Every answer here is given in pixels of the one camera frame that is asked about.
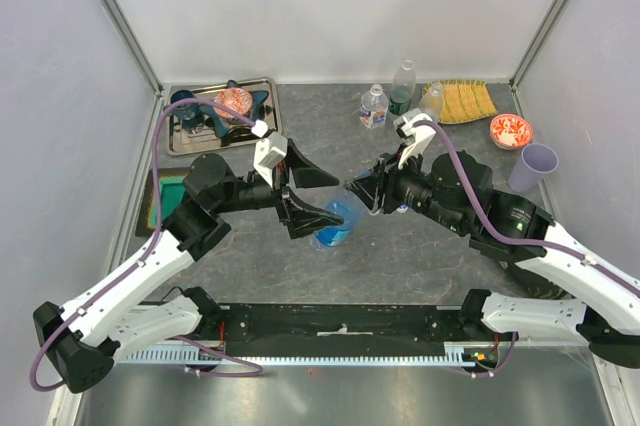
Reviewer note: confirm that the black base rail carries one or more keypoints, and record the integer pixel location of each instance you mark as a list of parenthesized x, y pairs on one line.
[(341, 331)]

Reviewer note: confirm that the metal tray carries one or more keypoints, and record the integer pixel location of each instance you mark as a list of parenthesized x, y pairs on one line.
[(182, 142)]

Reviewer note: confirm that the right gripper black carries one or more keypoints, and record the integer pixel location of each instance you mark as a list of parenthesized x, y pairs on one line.
[(370, 187)]

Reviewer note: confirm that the red patterned bowl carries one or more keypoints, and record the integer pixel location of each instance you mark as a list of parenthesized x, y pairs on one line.
[(234, 99)]

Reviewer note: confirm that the blue star dish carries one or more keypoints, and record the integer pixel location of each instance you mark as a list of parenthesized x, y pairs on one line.
[(252, 108)]

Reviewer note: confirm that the red label water bottle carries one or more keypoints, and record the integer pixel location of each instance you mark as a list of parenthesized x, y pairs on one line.
[(374, 107)]

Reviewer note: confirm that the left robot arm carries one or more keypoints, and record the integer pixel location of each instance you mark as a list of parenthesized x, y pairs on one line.
[(84, 338)]

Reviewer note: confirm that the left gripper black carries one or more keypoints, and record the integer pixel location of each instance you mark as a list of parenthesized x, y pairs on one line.
[(301, 218)]

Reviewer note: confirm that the red floral bowl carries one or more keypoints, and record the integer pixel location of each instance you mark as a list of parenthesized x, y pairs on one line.
[(510, 131)]

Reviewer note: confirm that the yellow woven plate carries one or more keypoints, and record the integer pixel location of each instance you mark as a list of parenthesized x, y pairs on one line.
[(462, 100)]

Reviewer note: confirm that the green label clear bottle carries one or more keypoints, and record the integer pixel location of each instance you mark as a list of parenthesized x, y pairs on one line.
[(402, 88)]

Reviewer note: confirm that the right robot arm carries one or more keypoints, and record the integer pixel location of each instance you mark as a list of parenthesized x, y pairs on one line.
[(599, 303)]

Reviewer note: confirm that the black floral square plate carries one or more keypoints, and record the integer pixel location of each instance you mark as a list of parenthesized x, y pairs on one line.
[(534, 285)]

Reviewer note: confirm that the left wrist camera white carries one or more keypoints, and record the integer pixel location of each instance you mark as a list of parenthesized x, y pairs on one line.
[(269, 152)]

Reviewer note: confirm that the purple plastic cup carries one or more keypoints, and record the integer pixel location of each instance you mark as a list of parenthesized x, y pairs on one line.
[(535, 163)]

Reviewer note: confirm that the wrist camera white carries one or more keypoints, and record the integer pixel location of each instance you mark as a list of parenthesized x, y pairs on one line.
[(269, 152), (415, 133)]

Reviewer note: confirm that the clear bottle white cap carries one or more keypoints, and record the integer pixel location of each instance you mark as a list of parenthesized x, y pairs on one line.
[(432, 101)]

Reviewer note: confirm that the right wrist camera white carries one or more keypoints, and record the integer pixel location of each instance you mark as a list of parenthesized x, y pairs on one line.
[(415, 133)]

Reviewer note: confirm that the teal rectangular dish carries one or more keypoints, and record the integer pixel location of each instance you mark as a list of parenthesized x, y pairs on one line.
[(171, 193)]

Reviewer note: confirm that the white cable duct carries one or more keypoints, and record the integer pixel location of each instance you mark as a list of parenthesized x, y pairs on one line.
[(173, 353)]

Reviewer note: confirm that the blue mug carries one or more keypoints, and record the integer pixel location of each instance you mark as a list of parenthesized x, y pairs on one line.
[(187, 111)]

